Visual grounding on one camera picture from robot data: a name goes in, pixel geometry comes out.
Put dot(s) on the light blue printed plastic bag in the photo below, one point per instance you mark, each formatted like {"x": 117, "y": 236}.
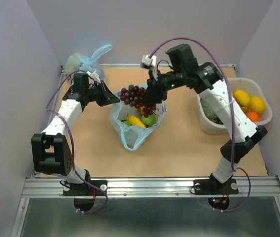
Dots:
{"x": 132, "y": 137}

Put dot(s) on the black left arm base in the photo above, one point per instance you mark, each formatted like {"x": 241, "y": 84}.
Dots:
{"x": 87, "y": 200}

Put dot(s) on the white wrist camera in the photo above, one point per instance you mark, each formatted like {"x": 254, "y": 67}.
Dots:
{"x": 148, "y": 62}
{"x": 94, "y": 77}

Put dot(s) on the yellow lemon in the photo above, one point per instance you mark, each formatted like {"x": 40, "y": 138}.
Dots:
{"x": 241, "y": 97}
{"x": 257, "y": 104}

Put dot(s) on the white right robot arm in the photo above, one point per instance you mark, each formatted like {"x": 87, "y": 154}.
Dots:
{"x": 207, "y": 81}

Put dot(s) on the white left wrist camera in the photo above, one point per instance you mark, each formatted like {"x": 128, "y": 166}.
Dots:
{"x": 94, "y": 77}

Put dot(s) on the aluminium front rail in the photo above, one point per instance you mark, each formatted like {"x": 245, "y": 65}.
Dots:
{"x": 180, "y": 187}

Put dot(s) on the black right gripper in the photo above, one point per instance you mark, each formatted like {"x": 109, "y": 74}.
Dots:
{"x": 155, "y": 94}

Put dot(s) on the white plastic basket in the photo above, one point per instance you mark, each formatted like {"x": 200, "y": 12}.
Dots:
{"x": 219, "y": 101}

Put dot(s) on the orange fruit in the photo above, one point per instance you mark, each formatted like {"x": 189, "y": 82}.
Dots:
{"x": 253, "y": 116}

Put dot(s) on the dark purple grape bunch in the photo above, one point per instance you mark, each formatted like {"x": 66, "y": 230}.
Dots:
{"x": 133, "y": 96}

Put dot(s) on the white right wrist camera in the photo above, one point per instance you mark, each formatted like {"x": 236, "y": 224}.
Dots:
{"x": 148, "y": 62}

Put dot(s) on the green netted melon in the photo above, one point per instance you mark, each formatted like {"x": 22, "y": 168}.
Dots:
{"x": 208, "y": 110}

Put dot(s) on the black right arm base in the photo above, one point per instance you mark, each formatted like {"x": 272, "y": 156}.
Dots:
{"x": 218, "y": 192}

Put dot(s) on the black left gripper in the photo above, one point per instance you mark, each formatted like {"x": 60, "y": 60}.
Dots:
{"x": 107, "y": 97}

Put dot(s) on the tied blue bag of fruit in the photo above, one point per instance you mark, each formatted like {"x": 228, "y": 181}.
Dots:
{"x": 91, "y": 64}

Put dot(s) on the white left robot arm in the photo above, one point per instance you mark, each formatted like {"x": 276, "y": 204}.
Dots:
{"x": 53, "y": 149}

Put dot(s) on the yellow wrinkled fruit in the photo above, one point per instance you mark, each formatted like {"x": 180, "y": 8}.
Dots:
{"x": 135, "y": 121}

